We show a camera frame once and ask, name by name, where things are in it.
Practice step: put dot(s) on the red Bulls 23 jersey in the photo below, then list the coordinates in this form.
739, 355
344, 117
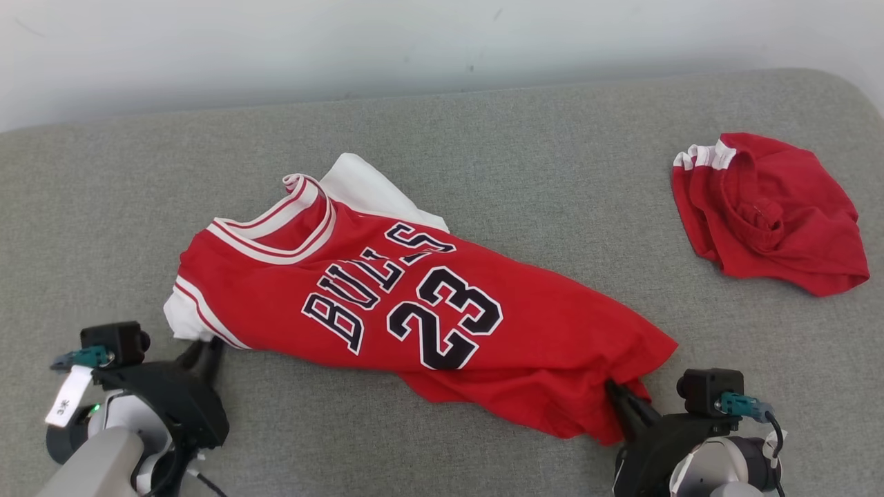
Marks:
428, 310

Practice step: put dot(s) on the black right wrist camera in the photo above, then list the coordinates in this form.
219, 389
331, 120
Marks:
708, 390

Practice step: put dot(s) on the teal camera connector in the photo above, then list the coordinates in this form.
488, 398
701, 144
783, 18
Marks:
746, 407
83, 357

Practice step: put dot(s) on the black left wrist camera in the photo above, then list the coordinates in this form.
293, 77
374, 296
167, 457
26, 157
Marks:
114, 344

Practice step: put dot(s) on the teal right camera connector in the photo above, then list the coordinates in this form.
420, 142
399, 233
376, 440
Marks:
746, 407

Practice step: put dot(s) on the teal left camera connector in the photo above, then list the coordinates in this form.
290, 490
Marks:
83, 357

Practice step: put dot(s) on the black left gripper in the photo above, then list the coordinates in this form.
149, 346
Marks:
173, 400

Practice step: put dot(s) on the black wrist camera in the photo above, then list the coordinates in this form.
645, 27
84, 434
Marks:
114, 344
708, 390

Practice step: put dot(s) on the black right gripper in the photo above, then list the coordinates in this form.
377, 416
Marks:
649, 455

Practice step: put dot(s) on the red shorts with white stripe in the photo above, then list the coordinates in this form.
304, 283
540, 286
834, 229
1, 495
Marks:
787, 221

